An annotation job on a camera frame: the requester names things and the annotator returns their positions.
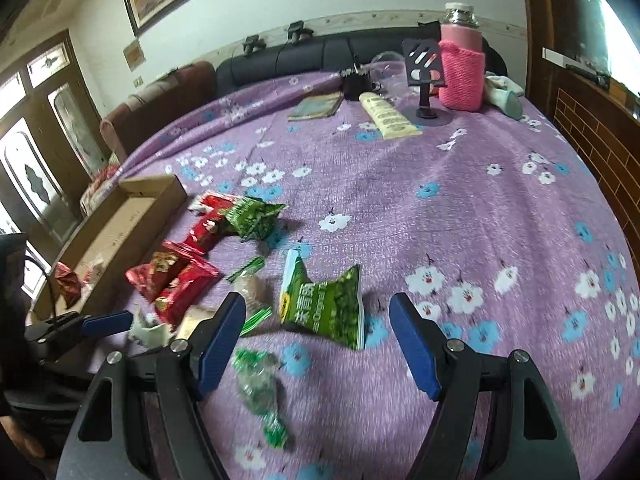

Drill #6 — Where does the cream tube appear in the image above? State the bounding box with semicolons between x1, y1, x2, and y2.
359;92;423;141

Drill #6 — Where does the thin book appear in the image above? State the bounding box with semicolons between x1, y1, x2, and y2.
287;92;345;122

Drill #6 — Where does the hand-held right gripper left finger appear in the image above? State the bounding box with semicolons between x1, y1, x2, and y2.
56;291;247;480

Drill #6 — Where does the clear candy with green ends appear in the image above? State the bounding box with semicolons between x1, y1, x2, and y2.
226;256;273;336

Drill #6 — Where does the black leather sofa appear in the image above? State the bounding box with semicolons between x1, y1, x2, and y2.
215;27;508;98

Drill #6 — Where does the black phone stand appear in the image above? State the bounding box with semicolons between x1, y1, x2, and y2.
401;37;453;128

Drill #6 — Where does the purple floral bedsheet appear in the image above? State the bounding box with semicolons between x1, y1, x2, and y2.
30;67;640;480

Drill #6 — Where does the clear plastic cup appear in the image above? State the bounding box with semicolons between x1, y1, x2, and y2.
369;51;416;101

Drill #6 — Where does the small wall frame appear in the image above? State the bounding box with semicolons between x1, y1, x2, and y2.
122;40;146;71

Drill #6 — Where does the wooden glass door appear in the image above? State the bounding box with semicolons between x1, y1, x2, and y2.
0;30;118;301

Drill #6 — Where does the white green candy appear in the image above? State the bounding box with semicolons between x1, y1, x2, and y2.
129;310;173;348

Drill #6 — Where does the black cable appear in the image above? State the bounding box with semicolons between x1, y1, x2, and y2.
22;256;55;317

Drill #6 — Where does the red and white snack packet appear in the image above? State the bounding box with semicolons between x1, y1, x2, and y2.
184;210;236;256

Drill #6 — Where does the cream snack bar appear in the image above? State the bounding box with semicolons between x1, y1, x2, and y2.
177;305;217;342

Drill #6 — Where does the red floral cushion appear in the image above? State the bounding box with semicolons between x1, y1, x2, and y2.
80;162;123;216

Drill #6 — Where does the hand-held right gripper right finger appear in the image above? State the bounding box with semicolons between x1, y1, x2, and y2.
389;292;582;480

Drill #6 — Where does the black television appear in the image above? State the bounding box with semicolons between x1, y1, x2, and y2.
542;0;640;111

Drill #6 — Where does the wooden cabinet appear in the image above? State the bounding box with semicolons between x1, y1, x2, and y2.
517;0;640;241

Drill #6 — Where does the cardboard box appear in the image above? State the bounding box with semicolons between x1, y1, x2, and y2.
31;175;188;328

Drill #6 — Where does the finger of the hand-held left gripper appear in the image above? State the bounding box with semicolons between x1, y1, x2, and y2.
25;311;134;361

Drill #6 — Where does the green pea snack packet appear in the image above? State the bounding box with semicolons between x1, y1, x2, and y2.
278;249;366;351
225;197;286;242

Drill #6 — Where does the brown sofa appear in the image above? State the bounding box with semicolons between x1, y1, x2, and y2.
100;60;217;161

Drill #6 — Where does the small black container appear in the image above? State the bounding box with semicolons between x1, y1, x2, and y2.
340;62;383;103

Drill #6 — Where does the pale green sock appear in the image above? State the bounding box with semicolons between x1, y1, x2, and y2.
484;74;526;121

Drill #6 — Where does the bottle with pink knitted sleeve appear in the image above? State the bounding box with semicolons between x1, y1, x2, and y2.
437;2;487;112

